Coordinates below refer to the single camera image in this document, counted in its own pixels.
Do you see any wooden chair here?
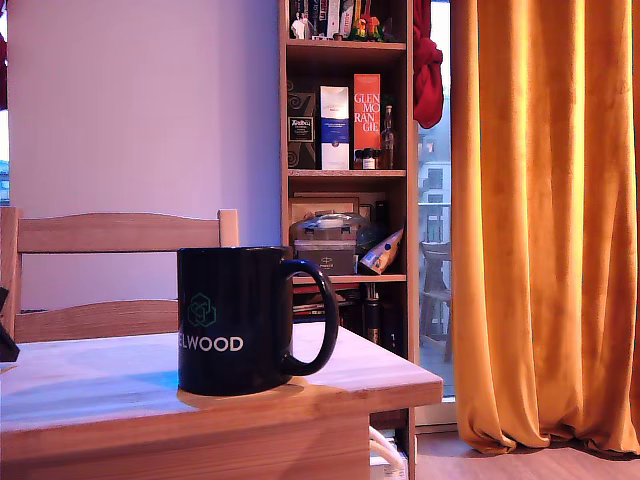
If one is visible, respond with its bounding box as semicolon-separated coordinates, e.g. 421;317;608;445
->
0;207;240;345

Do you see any black mug with ELWOOD print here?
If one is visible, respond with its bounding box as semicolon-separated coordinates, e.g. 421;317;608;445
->
176;245;340;396

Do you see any red hanging cloth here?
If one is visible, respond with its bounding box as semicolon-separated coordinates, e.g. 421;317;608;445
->
411;0;444;130
0;34;9;111

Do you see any black gift box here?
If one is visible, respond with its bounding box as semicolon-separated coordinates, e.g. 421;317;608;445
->
295;248;356;277

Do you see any clear plastic lidded container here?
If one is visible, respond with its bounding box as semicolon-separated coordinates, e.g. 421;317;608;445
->
288;211;371;257

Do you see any black Ardbeg box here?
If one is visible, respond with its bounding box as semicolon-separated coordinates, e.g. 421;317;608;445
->
287;77;317;170

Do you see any white and blue whisky box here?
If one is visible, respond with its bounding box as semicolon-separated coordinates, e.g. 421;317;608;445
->
319;85;350;171

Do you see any black flask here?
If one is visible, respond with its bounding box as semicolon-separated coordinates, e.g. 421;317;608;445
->
361;282;381;346

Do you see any wooden bookshelf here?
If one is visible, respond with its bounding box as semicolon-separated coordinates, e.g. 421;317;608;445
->
277;0;419;480

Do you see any dark round bowl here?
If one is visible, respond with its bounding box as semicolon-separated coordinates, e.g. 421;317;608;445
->
356;222;388;251

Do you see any gold and blue snack bag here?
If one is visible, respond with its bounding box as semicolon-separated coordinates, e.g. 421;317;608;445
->
357;227;405;277

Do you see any white figurine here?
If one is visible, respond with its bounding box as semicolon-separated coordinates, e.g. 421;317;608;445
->
289;12;314;40

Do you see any clear glass bottle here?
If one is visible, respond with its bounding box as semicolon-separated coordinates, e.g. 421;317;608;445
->
379;104;395;170

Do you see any orange Glenmorangie box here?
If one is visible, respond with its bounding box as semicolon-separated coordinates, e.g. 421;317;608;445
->
353;74;382;170

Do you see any balcony chair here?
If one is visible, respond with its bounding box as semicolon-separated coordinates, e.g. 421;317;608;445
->
419;241;454;364

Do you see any white book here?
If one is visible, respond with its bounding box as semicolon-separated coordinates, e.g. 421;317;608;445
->
326;0;342;39

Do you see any colourful toy figurine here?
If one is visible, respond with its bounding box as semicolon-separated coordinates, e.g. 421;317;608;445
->
348;13;384;42

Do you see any orange curtain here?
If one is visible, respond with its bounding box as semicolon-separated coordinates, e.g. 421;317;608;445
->
449;0;640;457

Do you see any wooden picture frame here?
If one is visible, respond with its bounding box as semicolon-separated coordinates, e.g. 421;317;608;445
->
288;192;387;221

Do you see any white cable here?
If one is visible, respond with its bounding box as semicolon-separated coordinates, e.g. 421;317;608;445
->
368;424;405;469

